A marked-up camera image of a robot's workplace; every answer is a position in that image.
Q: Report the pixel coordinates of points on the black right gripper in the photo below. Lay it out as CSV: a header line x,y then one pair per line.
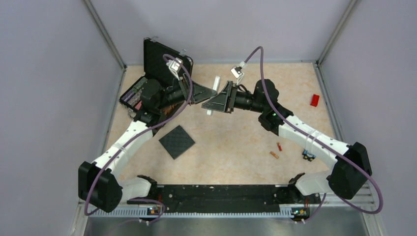
x,y
224,101

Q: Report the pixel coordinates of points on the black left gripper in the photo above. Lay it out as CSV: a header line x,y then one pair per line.
x,y
200,93

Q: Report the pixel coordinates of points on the white remote control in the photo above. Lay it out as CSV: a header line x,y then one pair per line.
x,y
215,89

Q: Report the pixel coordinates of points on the red orange battery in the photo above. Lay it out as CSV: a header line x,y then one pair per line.
x,y
279,146

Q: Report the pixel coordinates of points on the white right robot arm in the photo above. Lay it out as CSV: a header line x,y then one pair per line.
x,y
347,164

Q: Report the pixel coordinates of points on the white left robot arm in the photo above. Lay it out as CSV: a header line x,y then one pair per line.
x,y
98,184

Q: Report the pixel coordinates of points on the black poker chip case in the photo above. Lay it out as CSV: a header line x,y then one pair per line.
x,y
157,89

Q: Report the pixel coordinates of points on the dark grey studded baseplate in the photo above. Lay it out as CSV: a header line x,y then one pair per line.
x,y
177,142

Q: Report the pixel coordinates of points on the pink card deck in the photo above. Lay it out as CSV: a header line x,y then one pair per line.
x,y
138,106

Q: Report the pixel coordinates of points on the red toy brick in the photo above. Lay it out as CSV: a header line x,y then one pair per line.
x,y
315,100

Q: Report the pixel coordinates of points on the small blue toy car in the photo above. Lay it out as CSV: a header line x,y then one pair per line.
x,y
308,156

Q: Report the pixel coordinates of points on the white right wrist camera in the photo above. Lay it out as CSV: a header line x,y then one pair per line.
x,y
238,74

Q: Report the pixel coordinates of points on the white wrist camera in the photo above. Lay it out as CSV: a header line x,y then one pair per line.
x,y
238,74
174,66

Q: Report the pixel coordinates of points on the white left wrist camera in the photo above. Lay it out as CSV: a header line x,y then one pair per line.
x,y
174,66

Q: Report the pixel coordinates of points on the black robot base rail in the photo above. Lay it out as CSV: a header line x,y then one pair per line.
x,y
258,198

